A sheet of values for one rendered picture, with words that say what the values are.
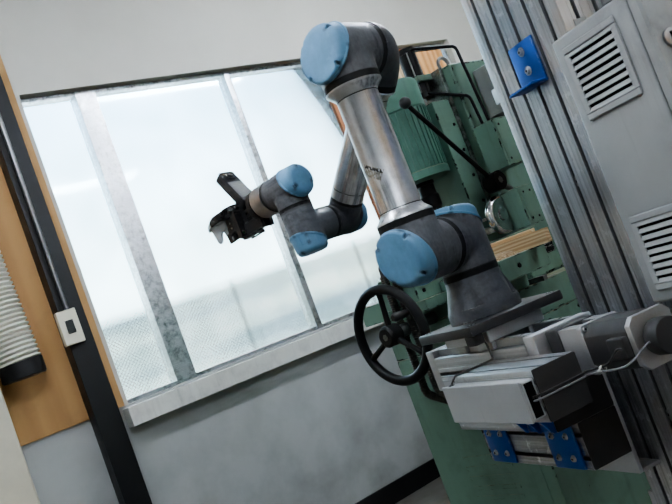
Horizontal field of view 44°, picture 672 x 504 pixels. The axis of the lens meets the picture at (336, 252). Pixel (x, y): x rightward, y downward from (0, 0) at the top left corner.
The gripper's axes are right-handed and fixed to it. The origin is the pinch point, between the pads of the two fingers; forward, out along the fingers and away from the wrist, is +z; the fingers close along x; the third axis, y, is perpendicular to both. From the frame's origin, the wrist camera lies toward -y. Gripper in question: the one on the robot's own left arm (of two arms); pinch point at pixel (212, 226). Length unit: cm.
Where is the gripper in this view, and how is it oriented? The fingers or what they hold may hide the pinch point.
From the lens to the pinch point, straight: 203.8
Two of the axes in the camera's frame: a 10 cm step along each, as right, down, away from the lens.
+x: 6.8, -1.9, 7.1
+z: -6.3, 3.4, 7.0
